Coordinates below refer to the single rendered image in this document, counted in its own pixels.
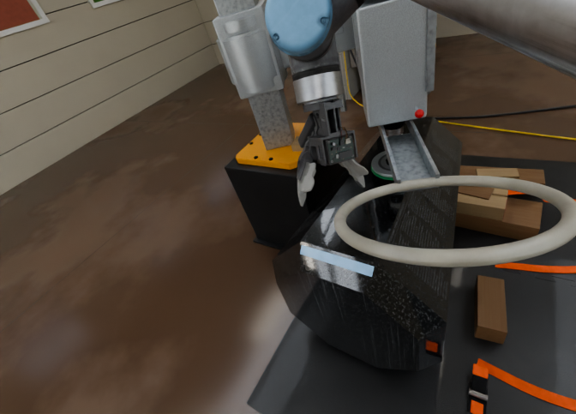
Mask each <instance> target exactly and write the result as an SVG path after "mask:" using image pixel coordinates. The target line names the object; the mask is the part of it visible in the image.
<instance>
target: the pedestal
mask: <svg viewBox="0 0 576 414"><path fill-rule="evenodd" d="M312 163H315V164H316V167H315V169H316V173H315V176H314V180H315V184H314V187H313V188H312V190H311V191H309V192H307V194H306V197H307V199H306V201H305V203H304V206H303V207H301V206H300V203H299V200H298V194H297V168H294V169H291V170H287V169H280V168H273V167H266V166H258V165H246V164H238V162H237V159H236V157H235V158H234V159H233V160H232V161H231V162H229V163H228V164H227V165H226V166H225V171H226V173H227V175H228V177H229V178H230V180H231V183H232V185H233V188H234V190H235V191H236V193H237V196H238V198H239V200H240V202H241V204H242V206H243V209H244V211H245V212H246V214H247V216H248V219H249V222H250V224H251V225H252V227H253V229H254V231H255V234H256V237H255V239H254V240H253V242H254V243H259V244H262V245H265V246H268V247H271V248H274V249H279V250H281V249H282V248H283V247H284V246H285V244H286V243H287V242H288V240H289V239H290V238H291V236H292V235H293V234H294V233H295V232H296V230H297V229H298V228H299V226H300V225H301V224H302V223H303V222H304V220H306V218H307V217H308V216H309V215H310V213H311V212H312V211H313V210H314V208H315V207H316V206H317V204H318V203H319V202H320V201H321V199H322V198H323V197H324V196H325V194H326V193H327V192H328V190H330V188H332V186H333V185H334V184H335V183H336V181H337V180H338V179H339V177H340V176H341V175H342V174H343V173H344V171H345V170H346V168H345V167H342V166H341V165H340V164H339V163H338V164H334V165H327V166H324V165H321V164H318V163H317V160H313V162H312Z"/></svg>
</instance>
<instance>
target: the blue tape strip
mask: <svg viewBox="0 0 576 414"><path fill-rule="evenodd" d="M300 254H301V255H306V256H308V257H311V258H314V259H316V260H319V261H324V262H327V263H330V264H333V265H335V266H338V267H343V268H346V269H349V270H352V271H354V272H357V273H361V274H364V275H368V276H370V277H372V275H373V271H374V267H373V266H370V265H367V264H364V263H362V262H358V261H354V260H350V259H347V258H344V257H341V256H338V255H333V254H330V253H328V252H324V251H321V250H318V249H313V248H310V247H307V246H304V245H302V247H301V251H300Z"/></svg>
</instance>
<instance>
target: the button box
mask: <svg viewBox="0 0 576 414"><path fill-rule="evenodd" d="M436 19H437V13H436V12H434V11H433V10H431V9H427V33H426V75H425V91H426V92H431V91H434V84H435V42H436Z"/></svg>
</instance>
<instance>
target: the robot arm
mask: <svg viewBox="0 0 576 414"><path fill-rule="evenodd" d="M365 1H366V0H267V3H266V8H265V21H266V25H267V30H268V32H269V34H270V36H271V38H272V40H273V42H274V44H276V46H277V47H278V48H279V49H280V50H281V51H282V52H284V53H285V54H287V55H288V58H289V62H290V66H291V75H292V80H293V86H294V91H295V95H296V101H297V104H299V105H300V104H304V105H303V112H307V111H312V112H313V113H310V114H309V116H308V119H307V121H306V123H305V124H304V126H303V130H302V132H301V134H300V136H299V138H298V142H299V145H300V148H303V151H302V152H301V154H300V156H299V158H298V162H297V194H298V200H299V203H300V206H301V207H303V206H304V203H305V201H306V199H307V197H306V194H307V192H309V191H311V190H312V188H313V187H314V184H315V180H314V176H315V173H316V169H315V167H316V164H315V163H312V162H313V160H317V163H318V164H321V165H324V166H327V165H334V164H338V163H339V164H340V165H341V166H342V167H345V168H346V169H347V170H348V172H349V174H350V175H352V176H353V177H354V180H355V182H356V183H357V184H358V185H360V186H361V187H362V188H364V187H365V182H364V177H363V175H367V174H369V172H368V170H367V169H366V168H365V167H363V166H361V165H360V164H358V162H357V161H356V160H355V158H356V157H358V153H357V142H356V136H355V130H346V129H345V127H342V124H341V118H340V113H339V108H340V107H343V104H342V99H339V98H338V99H337V96H340V95H342V94H343V88H342V78H341V75H340V68H339V57H338V51H337V45H336V38H335V33H336V32H337V31H338V30H339V29H340V28H341V27H342V25H343V24H344V23H345V22H346V21H347V20H348V19H349V18H350V17H351V16H352V15H353V14H354V13H355V12H356V10H357V9H359V8H360V7H361V5H362V4H363V3H364V2H365ZM412 1H413V2H415V3H418V4H420V5H422V6H424V7H425V8H427V9H431V10H433V11H434V12H436V13H438V14H440V15H443V16H445V17H446V18H448V19H451V20H453V21H456V22H458V23H459V24H461V25H463V26H465V27H468V28H470V29H472V30H474V31H476V32H478V33H480V34H482V35H484V36H486V37H488V38H490V39H493V40H495V41H497V42H499V43H501V44H503V45H505V46H507V47H509V48H511V49H513V50H516V51H518V52H520V53H522V54H524V55H526V56H528V57H530V58H532V59H534V60H537V61H538V62H540V63H543V64H545V65H547V66H549V67H550V68H552V69H555V70H558V71H560V72H562V73H563V74H565V75H568V76H570V77H572V78H574V79H575V80H576V0H412ZM342 128H344V129H345V130H342ZM353 141H354V143H353ZM354 147H355V149H354Z"/></svg>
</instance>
